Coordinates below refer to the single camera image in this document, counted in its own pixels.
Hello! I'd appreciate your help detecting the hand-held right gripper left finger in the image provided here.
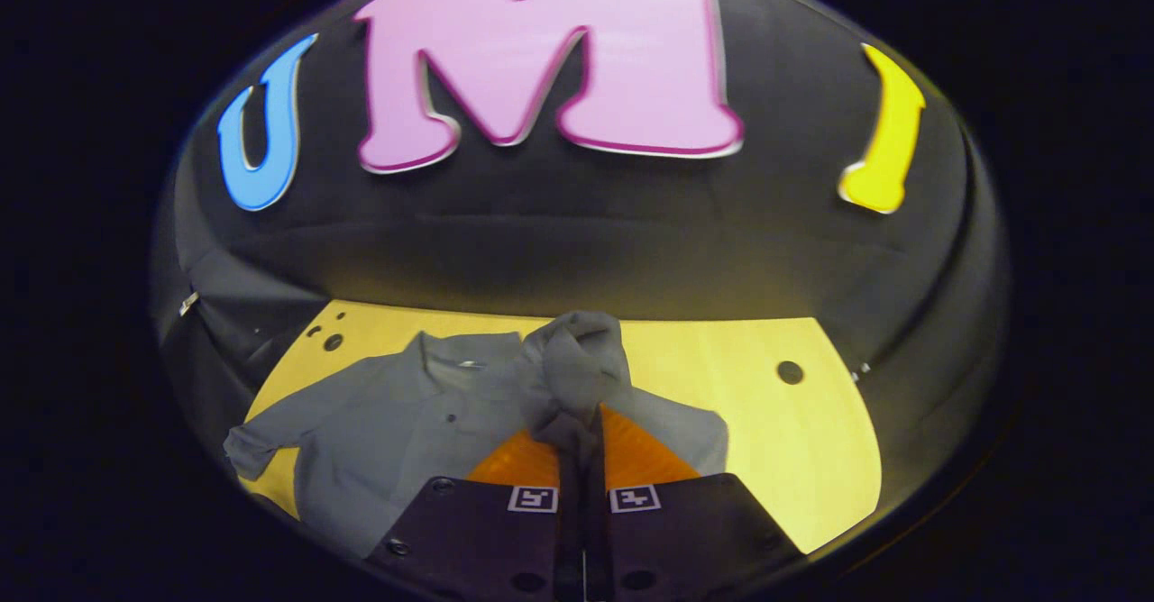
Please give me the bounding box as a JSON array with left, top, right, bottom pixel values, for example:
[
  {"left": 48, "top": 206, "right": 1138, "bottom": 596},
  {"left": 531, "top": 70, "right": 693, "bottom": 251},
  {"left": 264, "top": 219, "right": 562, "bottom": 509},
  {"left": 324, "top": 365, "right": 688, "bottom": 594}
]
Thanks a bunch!
[{"left": 365, "top": 429, "right": 584, "bottom": 602}]

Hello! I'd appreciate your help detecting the grey button shirt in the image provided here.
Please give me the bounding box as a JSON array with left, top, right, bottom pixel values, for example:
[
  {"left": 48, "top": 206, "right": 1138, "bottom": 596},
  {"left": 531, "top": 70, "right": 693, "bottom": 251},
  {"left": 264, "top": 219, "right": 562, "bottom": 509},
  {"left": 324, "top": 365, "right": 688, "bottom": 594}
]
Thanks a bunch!
[{"left": 224, "top": 311, "right": 729, "bottom": 558}]

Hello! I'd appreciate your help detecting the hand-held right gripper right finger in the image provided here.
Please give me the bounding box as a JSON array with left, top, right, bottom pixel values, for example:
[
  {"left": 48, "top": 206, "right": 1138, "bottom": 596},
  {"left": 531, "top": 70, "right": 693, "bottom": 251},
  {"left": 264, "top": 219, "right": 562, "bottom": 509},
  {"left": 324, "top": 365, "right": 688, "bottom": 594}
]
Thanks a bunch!
[{"left": 584, "top": 404, "right": 812, "bottom": 602}]

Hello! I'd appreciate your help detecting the black backdrop cloth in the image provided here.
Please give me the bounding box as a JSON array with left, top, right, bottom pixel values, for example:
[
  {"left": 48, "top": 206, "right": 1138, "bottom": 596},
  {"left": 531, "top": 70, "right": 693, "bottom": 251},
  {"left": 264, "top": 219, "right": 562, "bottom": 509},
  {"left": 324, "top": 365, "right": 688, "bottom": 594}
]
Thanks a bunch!
[{"left": 149, "top": 0, "right": 1011, "bottom": 531}]

